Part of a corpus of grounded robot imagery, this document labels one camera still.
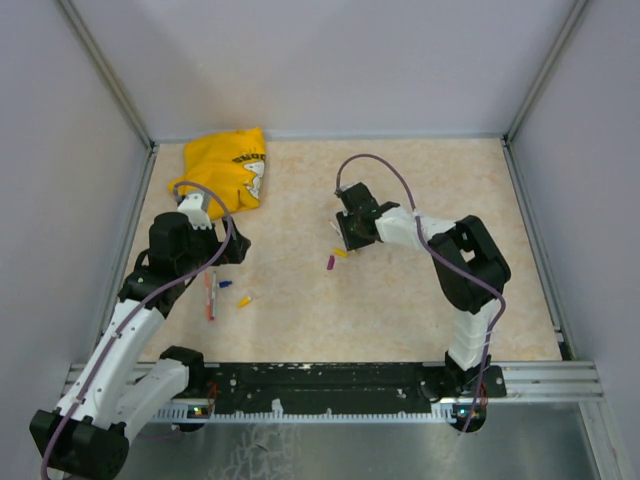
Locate yellow folded shirt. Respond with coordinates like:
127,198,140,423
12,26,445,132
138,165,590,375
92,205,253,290
168,127,267,220

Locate orange white pen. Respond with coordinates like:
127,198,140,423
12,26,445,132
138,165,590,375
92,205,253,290
204,272,214,322

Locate yellow pen cap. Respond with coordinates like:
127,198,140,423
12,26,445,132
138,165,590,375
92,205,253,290
237,296,252,308
333,248,349,258

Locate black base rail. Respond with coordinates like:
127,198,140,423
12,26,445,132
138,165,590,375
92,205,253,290
177,362,506,415

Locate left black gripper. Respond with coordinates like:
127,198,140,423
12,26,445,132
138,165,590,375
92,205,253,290
176,215,249,276

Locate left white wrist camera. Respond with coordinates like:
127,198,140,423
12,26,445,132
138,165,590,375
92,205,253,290
177,191,213,230

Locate aluminium frame side rail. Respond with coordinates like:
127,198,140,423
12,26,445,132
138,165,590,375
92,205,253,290
500,136,576,361

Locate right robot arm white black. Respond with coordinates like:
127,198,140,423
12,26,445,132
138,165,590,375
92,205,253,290
335,182,511,396

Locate white pen red marks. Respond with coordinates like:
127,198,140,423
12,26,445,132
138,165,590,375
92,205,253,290
208,271,217,322

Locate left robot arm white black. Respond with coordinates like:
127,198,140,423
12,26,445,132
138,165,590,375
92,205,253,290
29,212,251,479

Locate white pen yellow tip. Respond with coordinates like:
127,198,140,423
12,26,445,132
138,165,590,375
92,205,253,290
329,221,342,238

